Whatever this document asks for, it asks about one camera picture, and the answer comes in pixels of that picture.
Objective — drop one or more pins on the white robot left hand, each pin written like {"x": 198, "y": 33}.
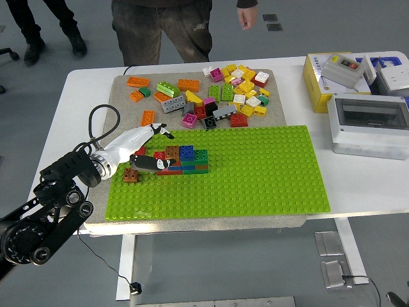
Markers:
{"x": 128, "y": 144}

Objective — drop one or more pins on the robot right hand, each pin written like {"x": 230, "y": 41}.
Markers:
{"x": 396, "y": 300}

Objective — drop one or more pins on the person's left hand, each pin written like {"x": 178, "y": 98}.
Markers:
{"x": 248, "y": 16}

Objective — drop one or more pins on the brown square toy brick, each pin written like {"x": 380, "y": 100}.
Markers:
{"x": 172, "y": 153}
{"x": 131, "y": 176}

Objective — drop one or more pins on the person's left forearm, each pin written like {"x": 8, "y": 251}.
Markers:
{"x": 247, "y": 3}

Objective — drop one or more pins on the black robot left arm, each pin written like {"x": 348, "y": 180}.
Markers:
{"x": 67, "y": 168}

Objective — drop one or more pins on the orange long toy brick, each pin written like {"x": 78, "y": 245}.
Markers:
{"x": 138, "y": 82}
{"x": 160, "y": 97}
{"x": 148, "y": 118}
{"x": 188, "y": 85}

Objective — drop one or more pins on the red long toy brick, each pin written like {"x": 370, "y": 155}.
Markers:
{"x": 172, "y": 174}
{"x": 159, "y": 154}

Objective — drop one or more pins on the orange small toy brick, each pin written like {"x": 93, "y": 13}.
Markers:
{"x": 136, "y": 96}

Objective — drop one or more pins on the dark green small toy brick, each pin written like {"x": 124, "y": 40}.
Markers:
{"x": 145, "y": 92}
{"x": 263, "y": 100}

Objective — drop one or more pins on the blue square toy brick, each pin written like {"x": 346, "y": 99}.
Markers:
{"x": 187, "y": 153}

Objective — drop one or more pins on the grey long toy brick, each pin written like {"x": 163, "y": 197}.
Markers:
{"x": 173, "y": 104}

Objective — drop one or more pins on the white square toy brick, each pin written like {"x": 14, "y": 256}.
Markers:
{"x": 262, "y": 76}

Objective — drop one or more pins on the magenta square toy brick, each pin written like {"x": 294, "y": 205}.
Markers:
{"x": 216, "y": 75}
{"x": 189, "y": 120}

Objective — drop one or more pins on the pink small toy brick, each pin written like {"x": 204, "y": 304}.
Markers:
{"x": 236, "y": 82}

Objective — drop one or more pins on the lime green long toy brick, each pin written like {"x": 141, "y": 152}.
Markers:
{"x": 167, "y": 88}

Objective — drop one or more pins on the dark grey sloped toy brick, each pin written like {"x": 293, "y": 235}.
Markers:
{"x": 188, "y": 109}

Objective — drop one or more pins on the dark green long toy brick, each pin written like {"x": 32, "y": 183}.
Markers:
{"x": 195, "y": 164}
{"x": 195, "y": 172}

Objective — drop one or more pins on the dark green square toy brick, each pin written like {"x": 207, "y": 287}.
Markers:
{"x": 201, "y": 156}

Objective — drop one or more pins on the yellow small toy brick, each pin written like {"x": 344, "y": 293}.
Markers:
{"x": 264, "y": 92}

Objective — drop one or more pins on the yellow curved toy brick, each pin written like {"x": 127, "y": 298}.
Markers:
{"x": 192, "y": 97}

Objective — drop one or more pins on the magenta small toy brick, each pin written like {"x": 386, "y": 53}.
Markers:
{"x": 209, "y": 101}

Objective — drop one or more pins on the grey narrow toy brick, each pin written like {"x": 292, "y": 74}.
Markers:
{"x": 224, "y": 112}

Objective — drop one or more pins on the red sloped toy brick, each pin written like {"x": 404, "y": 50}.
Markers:
{"x": 239, "y": 120}

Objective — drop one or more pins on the black floor plate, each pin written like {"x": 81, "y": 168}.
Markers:
{"x": 270, "y": 17}
{"x": 274, "y": 27}

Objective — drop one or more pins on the metal floor block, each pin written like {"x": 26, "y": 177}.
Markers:
{"x": 334, "y": 275}

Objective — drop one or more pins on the white small toy piece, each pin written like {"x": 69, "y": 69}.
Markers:
{"x": 207, "y": 71}

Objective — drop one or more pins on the white table leg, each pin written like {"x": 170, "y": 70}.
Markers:
{"x": 348, "y": 243}
{"x": 124, "y": 272}

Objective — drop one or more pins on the grey-brown mat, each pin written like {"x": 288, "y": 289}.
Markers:
{"x": 166, "y": 75}

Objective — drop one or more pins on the yellow cardboard box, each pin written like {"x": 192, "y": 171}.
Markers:
{"x": 311, "y": 83}

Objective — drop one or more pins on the lime green studded baseplate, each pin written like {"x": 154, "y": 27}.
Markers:
{"x": 255, "y": 176}

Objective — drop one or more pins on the white plastic cover plate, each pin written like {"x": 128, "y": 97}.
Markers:
{"x": 370, "y": 68}

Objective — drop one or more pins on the black plug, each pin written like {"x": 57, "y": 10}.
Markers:
{"x": 135, "y": 289}

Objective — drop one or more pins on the black office chair base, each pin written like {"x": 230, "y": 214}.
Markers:
{"x": 11, "y": 52}

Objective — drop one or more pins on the blue plastic bin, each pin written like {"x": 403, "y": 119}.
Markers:
{"x": 391, "y": 59}

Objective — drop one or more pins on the white distribution box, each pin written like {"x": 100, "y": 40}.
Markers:
{"x": 361, "y": 144}

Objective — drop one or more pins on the long metal floor plate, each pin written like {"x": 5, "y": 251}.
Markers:
{"x": 223, "y": 302}

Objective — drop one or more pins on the grey push-button switch box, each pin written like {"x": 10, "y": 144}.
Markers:
{"x": 335, "y": 72}

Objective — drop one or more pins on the white wall socket panel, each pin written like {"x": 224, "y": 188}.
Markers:
{"x": 394, "y": 78}

